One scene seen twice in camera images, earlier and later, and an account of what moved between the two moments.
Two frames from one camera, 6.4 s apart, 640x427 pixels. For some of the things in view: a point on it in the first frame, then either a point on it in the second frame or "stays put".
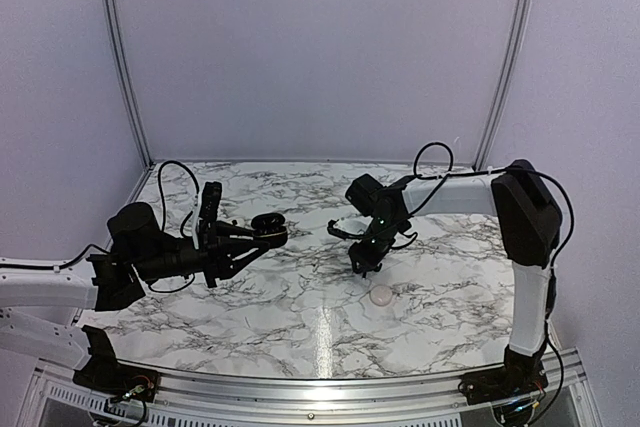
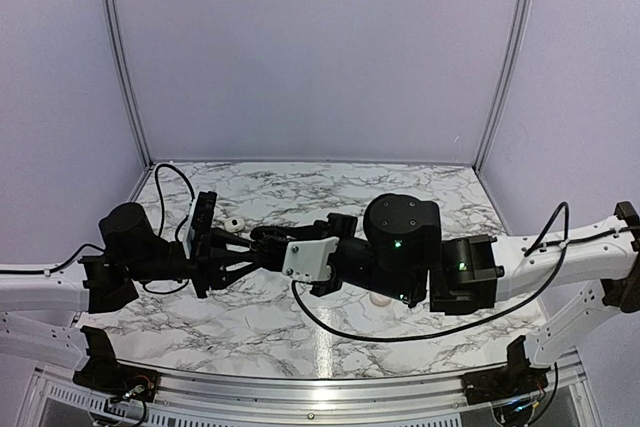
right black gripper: x=367 y=261 -> x=322 y=230
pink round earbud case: x=380 y=295 stays put
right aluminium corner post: x=510 y=64 stays put
